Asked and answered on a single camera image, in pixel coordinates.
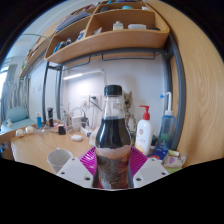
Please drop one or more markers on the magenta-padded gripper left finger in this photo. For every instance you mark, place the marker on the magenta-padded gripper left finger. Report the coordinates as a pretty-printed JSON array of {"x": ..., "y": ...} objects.
[{"x": 75, "y": 171}]

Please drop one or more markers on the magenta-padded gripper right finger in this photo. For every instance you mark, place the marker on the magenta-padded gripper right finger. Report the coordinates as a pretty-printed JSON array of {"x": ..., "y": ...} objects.
[{"x": 150, "y": 171}]

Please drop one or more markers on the dark drink bottle black cap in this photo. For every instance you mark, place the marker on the dark drink bottle black cap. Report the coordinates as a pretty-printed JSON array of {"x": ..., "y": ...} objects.
[{"x": 113, "y": 140}]

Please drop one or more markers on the white speckled cup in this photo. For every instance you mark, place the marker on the white speckled cup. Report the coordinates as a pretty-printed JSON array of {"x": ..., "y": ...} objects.
[{"x": 58, "y": 160}]

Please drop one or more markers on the small white oval case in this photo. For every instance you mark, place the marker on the small white oval case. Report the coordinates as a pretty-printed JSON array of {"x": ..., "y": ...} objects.
[{"x": 76, "y": 137}]

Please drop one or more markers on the white lotion bottle red pump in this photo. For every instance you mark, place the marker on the white lotion bottle red pump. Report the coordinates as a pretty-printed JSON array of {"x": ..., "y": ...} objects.
[{"x": 144, "y": 135}]

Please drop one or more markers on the white crumpled paper bag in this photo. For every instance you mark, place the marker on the white crumpled paper bag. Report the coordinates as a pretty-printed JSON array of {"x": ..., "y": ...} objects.
[{"x": 93, "y": 136}]

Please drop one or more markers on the small black jar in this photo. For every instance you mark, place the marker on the small black jar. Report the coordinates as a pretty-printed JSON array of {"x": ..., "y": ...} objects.
[{"x": 62, "y": 130}]

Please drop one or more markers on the blue spray bottle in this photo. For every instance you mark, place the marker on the blue spray bottle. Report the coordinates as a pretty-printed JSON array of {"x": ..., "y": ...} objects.
[{"x": 166, "y": 130}]

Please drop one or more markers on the white charger block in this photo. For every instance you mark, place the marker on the white charger block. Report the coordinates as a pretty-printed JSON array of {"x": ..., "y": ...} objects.
[{"x": 77, "y": 122}]

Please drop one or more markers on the tall black cylinder device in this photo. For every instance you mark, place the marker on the tall black cylinder device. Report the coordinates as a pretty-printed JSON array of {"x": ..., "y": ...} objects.
[{"x": 50, "y": 117}]

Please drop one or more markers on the small blue bottle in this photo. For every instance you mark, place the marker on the small blue bottle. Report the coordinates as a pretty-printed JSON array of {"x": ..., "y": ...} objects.
[{"x": 39, "y": 121}]

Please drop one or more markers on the small white round object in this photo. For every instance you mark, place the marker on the small white round object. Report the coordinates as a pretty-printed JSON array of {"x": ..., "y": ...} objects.
[
  {"x": 29, "y": 130},
  {"x": 19, "y": 133}
]

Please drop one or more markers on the teal pillow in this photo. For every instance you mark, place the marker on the teal pillow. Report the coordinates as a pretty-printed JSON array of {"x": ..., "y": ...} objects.
[{"x": 16, "y": 114}]

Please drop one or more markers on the wooden wardrobe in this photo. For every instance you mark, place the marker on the wooden wardrobe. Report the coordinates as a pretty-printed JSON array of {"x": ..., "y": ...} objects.
[{"x": 206, "y": 100}]

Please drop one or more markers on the grey metal desk frame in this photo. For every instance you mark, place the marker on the grey metal desk frame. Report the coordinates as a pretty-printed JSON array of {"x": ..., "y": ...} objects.
[{"x": 180, "y": 100}]

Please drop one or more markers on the long wooden wall shelf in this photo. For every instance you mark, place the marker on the long wooden wall shelf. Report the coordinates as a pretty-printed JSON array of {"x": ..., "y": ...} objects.
[{"x": 36, "y": 55}]

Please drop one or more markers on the wooden wall shelf unit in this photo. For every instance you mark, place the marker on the wooden wall shelf unit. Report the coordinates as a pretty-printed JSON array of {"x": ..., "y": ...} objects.
[{"x": 110, "y": 40}]

